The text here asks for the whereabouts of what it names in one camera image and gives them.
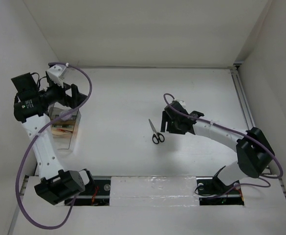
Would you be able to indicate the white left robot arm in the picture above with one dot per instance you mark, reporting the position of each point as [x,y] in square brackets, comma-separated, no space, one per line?
[57,183]

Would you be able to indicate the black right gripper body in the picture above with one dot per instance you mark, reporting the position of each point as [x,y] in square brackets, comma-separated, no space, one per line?
[173,126]

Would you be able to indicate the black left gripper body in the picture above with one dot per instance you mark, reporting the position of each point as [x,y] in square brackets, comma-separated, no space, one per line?
[55,93]

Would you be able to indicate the clear smoky organizer tray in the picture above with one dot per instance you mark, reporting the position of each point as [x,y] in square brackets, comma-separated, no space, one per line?
[67,141]

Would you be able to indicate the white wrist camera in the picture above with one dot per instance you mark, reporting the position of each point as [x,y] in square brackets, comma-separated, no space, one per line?
[57,73]
[182,103]

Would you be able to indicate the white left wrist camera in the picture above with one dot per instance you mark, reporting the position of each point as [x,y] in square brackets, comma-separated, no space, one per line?
[57,73]

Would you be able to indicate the aluminium rail right side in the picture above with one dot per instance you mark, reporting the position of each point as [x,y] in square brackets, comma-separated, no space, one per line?
[242,96]

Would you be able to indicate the black handled scissors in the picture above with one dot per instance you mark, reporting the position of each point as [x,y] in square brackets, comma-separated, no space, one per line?
[157,137]

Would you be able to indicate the green pen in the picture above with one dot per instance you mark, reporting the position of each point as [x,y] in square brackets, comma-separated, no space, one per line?
[61,126]

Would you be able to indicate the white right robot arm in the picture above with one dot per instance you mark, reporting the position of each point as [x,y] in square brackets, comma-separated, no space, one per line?
[249,151]

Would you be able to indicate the red orange pen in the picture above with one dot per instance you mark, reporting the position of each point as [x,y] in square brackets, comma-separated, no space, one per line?
[63,130]

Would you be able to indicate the clear paper clip jar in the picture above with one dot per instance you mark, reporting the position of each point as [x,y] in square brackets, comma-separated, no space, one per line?
[65,115]

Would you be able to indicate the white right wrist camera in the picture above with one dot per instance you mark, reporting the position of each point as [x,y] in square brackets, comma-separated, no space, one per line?
[182,103]

